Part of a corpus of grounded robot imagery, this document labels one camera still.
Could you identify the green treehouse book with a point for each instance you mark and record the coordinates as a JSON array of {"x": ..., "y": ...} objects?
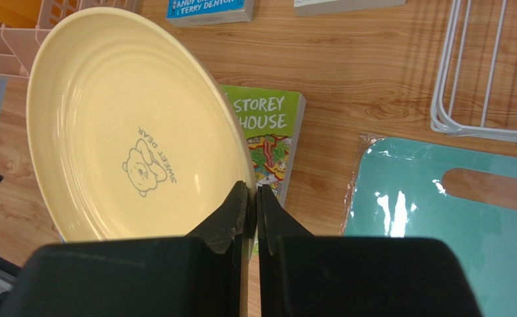
[{"x": 271, "y": 121}]

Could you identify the brown cover book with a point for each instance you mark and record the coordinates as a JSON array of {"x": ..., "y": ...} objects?
[{"x": 304, "y": 8}]

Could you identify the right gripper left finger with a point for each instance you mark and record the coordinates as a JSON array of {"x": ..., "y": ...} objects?
[{"x": 203, "y": 273}]

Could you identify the yellow plate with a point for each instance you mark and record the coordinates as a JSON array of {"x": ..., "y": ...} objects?
[{"x": 130, "y": 136}]

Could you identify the teal cutting board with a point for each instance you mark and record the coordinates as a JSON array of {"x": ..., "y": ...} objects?
[{"x": 400, "y": 192}]

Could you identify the white wire dish rack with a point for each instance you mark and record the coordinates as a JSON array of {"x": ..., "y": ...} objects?
[{"x": 475, "y": 93}]

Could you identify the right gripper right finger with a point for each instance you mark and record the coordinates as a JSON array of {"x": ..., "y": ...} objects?
[{"x": 306, "y": 275}]

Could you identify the blue treehouse book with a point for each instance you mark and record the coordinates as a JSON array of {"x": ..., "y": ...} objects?
[{"x": 182, "y": 13}]

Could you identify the pink file organizer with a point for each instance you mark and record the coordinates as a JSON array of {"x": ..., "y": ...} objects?
[{"x": 19, "y": 46}]

